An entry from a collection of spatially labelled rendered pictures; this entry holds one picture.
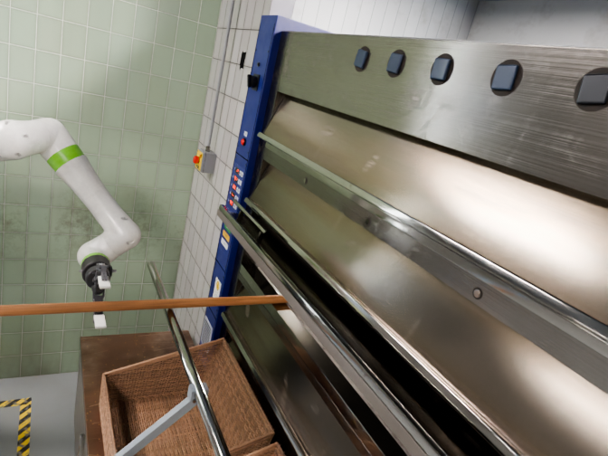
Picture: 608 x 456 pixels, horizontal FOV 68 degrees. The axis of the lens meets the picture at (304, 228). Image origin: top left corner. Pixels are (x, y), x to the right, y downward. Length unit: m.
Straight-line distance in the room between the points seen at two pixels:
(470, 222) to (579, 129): 0.24
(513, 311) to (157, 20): 2.13
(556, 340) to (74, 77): 2.25
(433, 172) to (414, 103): 0.17
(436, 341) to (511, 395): 0.18
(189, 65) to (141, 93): 0.29
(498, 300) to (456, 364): 0.16
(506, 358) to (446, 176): 0.38
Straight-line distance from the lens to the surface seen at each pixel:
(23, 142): 1.65
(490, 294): 0.90
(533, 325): 0.86
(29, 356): 3.08
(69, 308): 1.45
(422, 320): 1.02
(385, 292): 1.10
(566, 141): 0.85
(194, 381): 1.24
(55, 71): 2.50
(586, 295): 0.80
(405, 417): 0.89
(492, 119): 0.94
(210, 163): 2.30
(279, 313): 1.59
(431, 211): 0.99
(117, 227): 1.71
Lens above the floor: 1.95
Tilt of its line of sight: 18 degrees down
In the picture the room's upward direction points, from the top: 14 degrees clockwise
